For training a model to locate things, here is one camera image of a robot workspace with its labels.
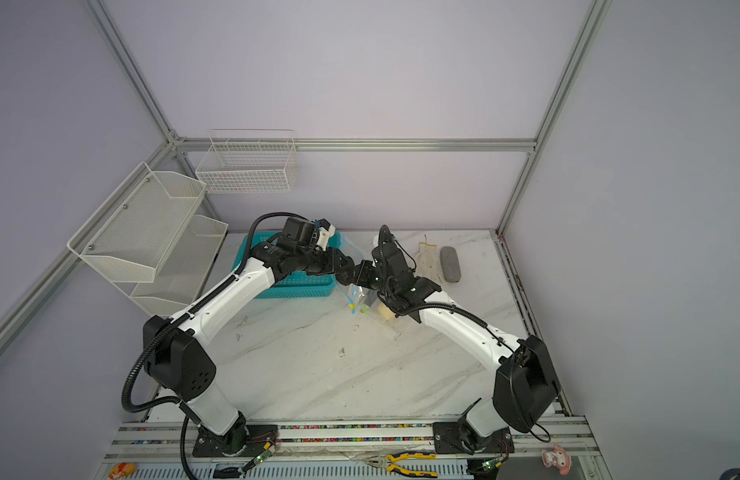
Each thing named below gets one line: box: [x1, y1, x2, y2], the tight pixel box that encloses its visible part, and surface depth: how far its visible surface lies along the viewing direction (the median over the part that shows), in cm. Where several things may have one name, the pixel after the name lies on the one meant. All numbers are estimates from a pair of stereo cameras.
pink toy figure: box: [541, 444, 572, 476], surface depth 70 cm
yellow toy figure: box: [108, 462, 137, 480], surface depth 70 cm
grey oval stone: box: [440, 246, 461, 283], surface depth 109 cm
